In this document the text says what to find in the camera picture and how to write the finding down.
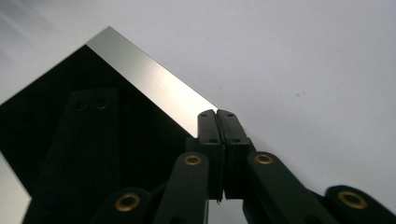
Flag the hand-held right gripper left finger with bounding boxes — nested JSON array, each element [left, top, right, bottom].
[[186, 109, 226, 201]]

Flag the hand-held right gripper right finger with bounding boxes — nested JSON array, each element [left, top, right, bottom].
[[217, 108, 257, 201]]

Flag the silver photo frame black back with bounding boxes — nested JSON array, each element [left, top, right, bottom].
[[0, 25, 219, 224]]

